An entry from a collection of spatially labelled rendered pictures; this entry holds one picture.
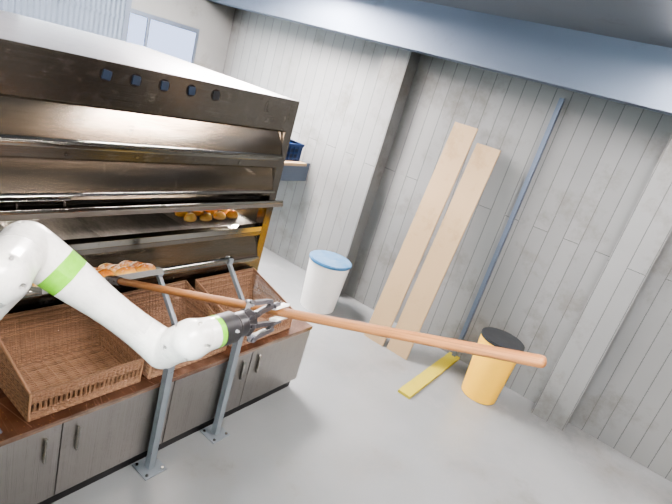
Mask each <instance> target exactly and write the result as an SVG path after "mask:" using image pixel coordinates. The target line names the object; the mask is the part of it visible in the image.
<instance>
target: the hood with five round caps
mask: <svg viewBox="0 0 672 504"><path fill-rule="evenodd" d="M0 93H1V94H9V95H17V96H24V97H32V98H39V99H47V100H54V101H62V102H69V103H77V104H85V105H92V106H100V107H107V108H115V109H122V110H130V111H137V112H145V113H153V114H160V115H168V116H175V117H183V118H190V119H198V120H205V121H213V122H221V123H228V124H236V125H243V126H251V127H258V128H266V129H274V130H281V131H286V127H287V123H288V119H289V114H290V110H291V106H292V102H293V100H288V99H284V98H279V97H274V96H269V95H265V94H260V93H255V92H250V91H246V90H241V89H236V88H232V87H227V86H222V85H217V84H213V83H208V82H203V81H198V80H194V79H189V78H184V77H179V76H175V75H170V74H165V73H160V72H156V71H151V70H146V69H142V68H137V67H132V66H127V65H123V64H118V63H113V62H108V61H104V60H99V59H94V58H89V57H85V56H80V55H75V54H70V53H66V52H61V51H56V50H52V49H47V48H42V47H37V46H33V45H28V44H23V43H18V42H14V41H9V40H4V39H0Z"/></svg>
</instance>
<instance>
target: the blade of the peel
mask: <svg viewBox="0 0 672 504"><path fill-rule="evenodd" d="M160 274H163V268H156V269H154V270H148V271H141V272H135V273H129V274H122V275H116V276H121V277H124V278H125V279H136V278H142V277H148V276H154V275H160ZM29 291H31V292H35V293H39V294H48V292H46V291H44V290H43V289H41V288H40V287H34V286H32V285H31V288H30V290H29Z"/></svg>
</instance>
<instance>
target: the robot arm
mask: <svg viewBox="0 0 672 504"><path fill-rule="evenodd" d="M32 283H33V284H35V285H37V286H38V287H40V288H41V289H43V290H44V291H46V292H48V293H49V294H51V295H53V296H54V297H56V298H58V299H59V300H61V301H63V302H64V303H66V304H68V305H70V306H71V307H73V308H75V309H77V310H78V311H80V312H82V313H83V314H85V315H87V316H88V317H90V318H92V319H93V320H95V321H96V322H98V323H99V324H101V325H102V326H104V327H105V328H107V329H108V330H109V331H111V332H112V333H113V334H115V335H116V336H117V337H119V338H120V339H121V340H123V341H124V342H125V343H126V344H128V345H129V346H130V347H131V348H132V349H134V350H135V351H136V352H137V353H138V354H139V355H140V356H141V357H142V358H143V359H144V360H145V361H146V362H147V363H149V364H150V365H151V366H152V367H154V368H157V369H168V368H171V367H173V366H175V365H177V364H179V363H182V362H186V361H192V360H197V359H200V358H202V357H203V356H205V355H206V354H207V353H209V352H211V351H213V350H215V349H218V348H221V347H224V346H227V345H230V344H233V343H236V342H237V341H239V339H240V338H241V337H244V336H247V339H246V341H247V342H251V343H254V342H255V341H256V340H257V339H259V338H261V337H263V336H265V335H267V334H269V333H271V332H273V331H274V326H275V325H276V324H279V323H281V320H283V319H287V318H285V317H280V316H275V317H271V318H269V320H270V321H268V320H267V321H261V322H258V321H257V318H258V317H260V316H261V315H262V314H264V313H266V312H268V311H270V310H279V309H282V308H285V307H288V306H290V304H289V303H280V302H274V300H273V299H267V298H266V299H259V300H249V299H246V300H245V302H246V303H247V304H246V308H244V309H243V310H241V311H237V312H234V313H233V312H231V311H226V312H223V313H219V314H215V315H211V316H208V317H203V318H187V319H184V320H182V321H180V322H178V323H177V324H175V325H174V326H172V327H170V328H168V327H166V326H164V325H163V324H161V323H160V322H158V321H156V320H155V319H153V318H152V317H151V316H149V315H148V314H146V313H145V312H143V311H142V310H141V309H139V308H138V307H137V306H135V305H134V304H133V303H132V302H130V301H129V300H128V299H127V298H125V297H124V296H123V295H122V294H121V293H120V292H118V291H117V290H116V289H115V288H114V287H113V286H112V285H111V284H110V283H109V282H107V281H106V280H105V279H104V278H103V277H102V276H101V275H100V274H99V273H98V272H97V271H96V270H95V269H94V268H93V267H92V266H91V265H90V264H89V263H88V262H87V261H85V260H84V259H83V258H82V257H81V256H80V255H79V254H78V253H77V252H75V251H74V250H73V249H72V248H71V247H70V246H69V245H67V244H66V243H65V242H64V241H63V240H61V239H60V238H59V237H58V236H57V235H55V234H54V233H53V232H52V231H50V230H49V229H48V228H47V227H45V226H44V225H42V224H40V223H38V222H34V221H18V222H14V223H12V224H10V225H8V226H7V227H5V228H4V229H3V230H2V231H1V233H0V320H1V319H2V318H3V317H4V316H5V315H6V314H7V313H8V312H9V311H10V310H11V309H12V308H13V307H14V306H15V305H16V304H17V303H18V302H19V301H20V300H21V299H22V298H23V297H24V296H25V295H26V294H27V292H28V291H29V290H30V288H31V285H32ZM273 302H274V303H273ZM264 304H267V305H265V306H262V307H260V308H258V309H256V310H254V311H252V310H251V309H250V308H251V307H254V306H255V305H264ZM267 326H268V327H267ZM261 327H266V328H263V329H261V330H259V331H257V332H255V333H253V331H254V330H255V329H256V328H261ZM252 333H253V334H252Z"/></svg>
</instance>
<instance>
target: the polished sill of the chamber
mask: <svg viewBox="0 0 672 504"><path fill-rule="evenodd" d="M261 228H262V226H261V225H259V224H257V223H254V224H242V225H231V226H219V227H208V228H196V229H185V230H174V231H162V232H151V233H139V234H128V235H116V236H105V237H93V238H82V239H70V240H63V241H64V242H65V243H66V244H67V245H69V246H70V247H71V248H72V249H73V250H74V251H77V250H87V249H96V248H106V247H115V246H124V245H134V244H143V243H153V242H162V241H172V240H181V239H191V238H200V237H210V236H219V235H228V234H238V233H247V232H257V231H261Z"/></svg>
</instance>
